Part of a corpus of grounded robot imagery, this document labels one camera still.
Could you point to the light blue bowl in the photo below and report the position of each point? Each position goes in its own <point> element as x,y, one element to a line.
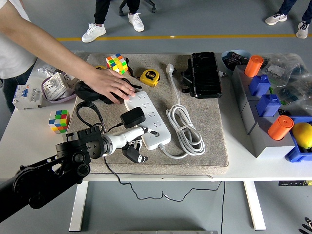
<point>227,67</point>

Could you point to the yellow tape measure black face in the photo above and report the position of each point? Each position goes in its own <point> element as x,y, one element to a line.
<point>100,66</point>

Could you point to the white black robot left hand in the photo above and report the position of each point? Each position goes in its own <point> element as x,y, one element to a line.
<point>126,140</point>

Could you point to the orange cylinder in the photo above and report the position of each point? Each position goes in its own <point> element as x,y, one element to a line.
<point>253,65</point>
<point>279,128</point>

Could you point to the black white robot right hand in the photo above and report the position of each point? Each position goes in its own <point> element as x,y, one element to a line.
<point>307,226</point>

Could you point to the yellow tape measure with label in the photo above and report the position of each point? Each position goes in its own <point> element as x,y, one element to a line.
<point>149,78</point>

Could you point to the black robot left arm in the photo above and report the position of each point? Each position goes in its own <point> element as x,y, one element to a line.
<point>48,175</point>

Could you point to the lavender tray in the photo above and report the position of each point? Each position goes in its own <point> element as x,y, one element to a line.
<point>60,100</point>

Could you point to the person's right forearm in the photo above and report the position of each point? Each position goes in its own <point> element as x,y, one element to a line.
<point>48,46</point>

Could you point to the large colourful puzzle cube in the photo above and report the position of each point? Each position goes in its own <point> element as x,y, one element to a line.
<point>116,64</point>

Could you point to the black cloth pouch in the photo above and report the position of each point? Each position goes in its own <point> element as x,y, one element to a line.
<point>83,91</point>

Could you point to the yellow lemon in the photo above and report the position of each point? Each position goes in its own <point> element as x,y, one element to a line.
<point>303,135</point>

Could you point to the glossy black case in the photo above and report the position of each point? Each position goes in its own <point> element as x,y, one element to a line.
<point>206,75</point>

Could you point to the white power strip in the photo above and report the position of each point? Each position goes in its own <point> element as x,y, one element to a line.
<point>151,109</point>

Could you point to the white table leg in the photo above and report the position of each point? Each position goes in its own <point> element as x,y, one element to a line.
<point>254,207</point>
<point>78,207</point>

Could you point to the small colourful puzzle cube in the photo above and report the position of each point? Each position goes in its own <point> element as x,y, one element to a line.
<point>58,122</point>

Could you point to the grey block holder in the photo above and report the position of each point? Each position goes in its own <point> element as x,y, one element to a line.
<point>267,146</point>

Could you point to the blue block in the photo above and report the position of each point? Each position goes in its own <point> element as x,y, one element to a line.
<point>259,85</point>
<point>268,106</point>

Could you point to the black printed packet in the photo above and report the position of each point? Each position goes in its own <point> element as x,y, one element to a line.
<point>236,58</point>

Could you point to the blue bin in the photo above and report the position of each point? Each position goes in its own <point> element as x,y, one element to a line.
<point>295,154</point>

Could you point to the black chair base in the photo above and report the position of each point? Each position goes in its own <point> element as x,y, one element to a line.
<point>122,11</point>

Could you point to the black plug adapter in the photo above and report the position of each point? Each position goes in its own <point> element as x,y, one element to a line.
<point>132,117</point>

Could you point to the person's right hand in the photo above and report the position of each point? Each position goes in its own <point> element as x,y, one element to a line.
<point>107,83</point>

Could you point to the clear plastic parts bag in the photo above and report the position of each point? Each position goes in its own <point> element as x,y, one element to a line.
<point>284,63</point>
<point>297,92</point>
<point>45,69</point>

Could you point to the person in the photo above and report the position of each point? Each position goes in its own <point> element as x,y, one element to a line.
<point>93,31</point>
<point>12,61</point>
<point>276,19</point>

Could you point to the yellow black label strip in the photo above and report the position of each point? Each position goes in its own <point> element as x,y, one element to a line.
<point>292,183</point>

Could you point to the grey-brown mat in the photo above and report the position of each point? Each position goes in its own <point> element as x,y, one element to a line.
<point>170,161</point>

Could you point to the white circuit breaker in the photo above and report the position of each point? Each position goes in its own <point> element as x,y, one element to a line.
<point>26,96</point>

